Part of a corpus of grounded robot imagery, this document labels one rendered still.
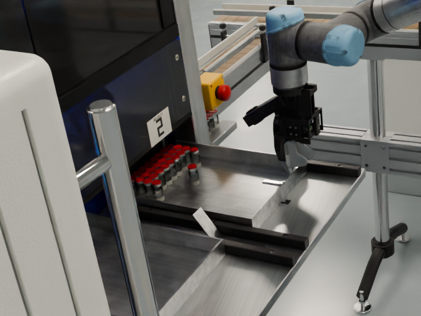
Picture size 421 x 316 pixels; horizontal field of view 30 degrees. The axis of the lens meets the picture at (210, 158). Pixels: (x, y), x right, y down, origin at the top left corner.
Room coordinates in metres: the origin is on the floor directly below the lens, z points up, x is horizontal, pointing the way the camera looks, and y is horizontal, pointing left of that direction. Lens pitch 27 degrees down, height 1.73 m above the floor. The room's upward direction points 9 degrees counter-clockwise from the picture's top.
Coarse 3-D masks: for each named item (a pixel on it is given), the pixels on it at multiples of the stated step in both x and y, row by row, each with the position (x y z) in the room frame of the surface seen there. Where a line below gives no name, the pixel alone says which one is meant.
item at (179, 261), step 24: (96, 216) 1.41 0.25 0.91; (96, 240) 1.37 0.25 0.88; (144, 240) 1.34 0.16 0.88; (168, 240) 1.32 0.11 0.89; (192, 240) 1.28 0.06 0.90; (216, 240) 1.25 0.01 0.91; (120, 264) 1.27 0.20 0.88; (168, 264) 1.24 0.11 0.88; (192, 264) 1.23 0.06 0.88; (216, 264) 1.22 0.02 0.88; (120, 288) 1.19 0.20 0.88; (168, 288) 1.16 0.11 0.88; (192, 288) 1.15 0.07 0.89; (120, 312) 1.12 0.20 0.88; (168, 312) 1.08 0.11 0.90
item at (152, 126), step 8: (160, 112) 1.58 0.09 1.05; (168, 112) 1.60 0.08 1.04; (152, 120) 1.55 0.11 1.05; (168, 120) 1.59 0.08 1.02; (152, 128) 1.54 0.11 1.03; (160, 128) 1.57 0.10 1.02; (168, 128) 1.59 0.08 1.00; (152, 136) 1.54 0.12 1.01; (160, 136) 1.56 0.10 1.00; (152, 144) 1.53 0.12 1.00
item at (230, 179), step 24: (192, 144) 1.68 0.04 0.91; (216, 168) 1.60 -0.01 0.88; (240, 168) 1.58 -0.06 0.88; (264, 168) 1.56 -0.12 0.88; (168, 192) 1.52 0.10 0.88; (192, 192) 1.50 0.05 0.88; (216, 192) 1.48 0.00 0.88; (240, 192) 1.47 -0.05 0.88; (264, 192) 1.45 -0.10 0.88; (288, 192) 1.44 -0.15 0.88; (216, 216) 1.35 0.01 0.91; (240, 216) 1.32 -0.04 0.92; (264, 216) 1.35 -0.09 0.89
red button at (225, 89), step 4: (220, 88) 1.75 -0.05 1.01; (224, 88) 1.75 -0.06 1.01; (228, 88) 1.76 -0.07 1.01; (220, 92) 1.75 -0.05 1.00; (224, 92) 1.75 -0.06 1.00; (228, 92) 1.75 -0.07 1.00; (220, 96) 1.75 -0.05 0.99; (224, 96) 1.74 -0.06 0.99; (228, 96) 1.75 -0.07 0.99; (220, 100) 1.76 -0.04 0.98; (224, 100) 1.75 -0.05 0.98
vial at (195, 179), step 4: (196, 168) 1.53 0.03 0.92; (188, 172) 1.54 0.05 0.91; (192, 172) 1.53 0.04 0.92; (196, 172) 1.53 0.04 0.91; (192, 176) 1.53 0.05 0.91; (196, 176) 1.53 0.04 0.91; (192, 180) 1.53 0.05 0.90; (196, 180) 1.53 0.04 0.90; (192, 184) 1.53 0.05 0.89; (196, 184) 1.53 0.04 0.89
